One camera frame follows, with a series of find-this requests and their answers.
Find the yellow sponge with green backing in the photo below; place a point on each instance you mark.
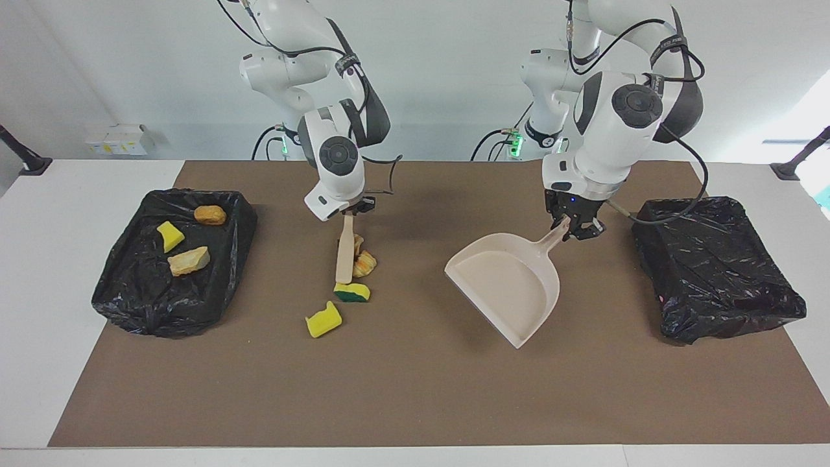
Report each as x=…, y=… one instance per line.
x=170, y=235

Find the pale crusty bread chunk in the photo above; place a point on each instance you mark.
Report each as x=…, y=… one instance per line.
x=189, y=261

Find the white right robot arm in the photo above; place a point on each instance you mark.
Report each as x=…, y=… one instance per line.
x=334, y=168

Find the striped croissant piece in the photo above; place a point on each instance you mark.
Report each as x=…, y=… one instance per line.
x=365, y=264
x=358, y=245

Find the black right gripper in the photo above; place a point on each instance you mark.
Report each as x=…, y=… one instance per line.
x=362, y=205

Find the brown bread roll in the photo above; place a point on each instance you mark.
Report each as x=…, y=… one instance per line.
x=210, y=215

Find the black camera stand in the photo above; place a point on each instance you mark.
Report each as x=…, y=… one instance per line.
x=788, y=170
x=29, y=162

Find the white wall socket box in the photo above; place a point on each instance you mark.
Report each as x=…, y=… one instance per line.
x=117, y=139

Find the brown table mat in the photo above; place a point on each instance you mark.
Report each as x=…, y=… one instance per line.
x=389, y=402

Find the beige hand brush black bristles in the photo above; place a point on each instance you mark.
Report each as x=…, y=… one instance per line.
x=344, y=256

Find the beige plastic dustpan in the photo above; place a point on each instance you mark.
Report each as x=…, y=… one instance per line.
x=506, y=285

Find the yellow sponge piece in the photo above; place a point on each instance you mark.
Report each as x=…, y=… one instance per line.
x=352, y=292
x=323, y=320

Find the bin lined with black bag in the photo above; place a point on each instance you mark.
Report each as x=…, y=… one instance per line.
x=207, y=285
x=713, y=266

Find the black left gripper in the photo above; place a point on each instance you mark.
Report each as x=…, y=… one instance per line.
x=574, y=206

